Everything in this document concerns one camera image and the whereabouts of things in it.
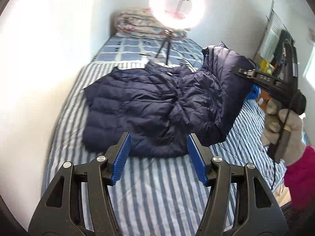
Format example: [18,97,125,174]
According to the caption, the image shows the black mini tripod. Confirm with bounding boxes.
[155,29,174,65]

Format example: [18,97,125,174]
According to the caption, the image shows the floral folded quilt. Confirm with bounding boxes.
[115,7,191,40]

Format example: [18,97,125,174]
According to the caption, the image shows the blue checked bed sheet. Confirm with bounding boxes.
[92,36,203,69]

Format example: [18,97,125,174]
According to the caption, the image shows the blue folded garment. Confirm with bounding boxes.
[246,85,260,100]

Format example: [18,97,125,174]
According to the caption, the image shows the blue striped bed quilt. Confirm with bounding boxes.
[42,62,286,235]

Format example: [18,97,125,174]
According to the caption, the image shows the striped hanging cloth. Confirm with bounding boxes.
[258,10,284,62]

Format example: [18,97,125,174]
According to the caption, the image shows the yellow green box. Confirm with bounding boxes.
[260,59,275,75]

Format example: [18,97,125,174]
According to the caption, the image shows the dark hanging clothes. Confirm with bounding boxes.
[272,29,296,81]

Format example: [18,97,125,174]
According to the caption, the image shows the bright ring light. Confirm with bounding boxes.
[148,0,207,30]

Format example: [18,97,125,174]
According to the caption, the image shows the navy blue puffer jacket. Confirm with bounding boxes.
[82,44,254,158]

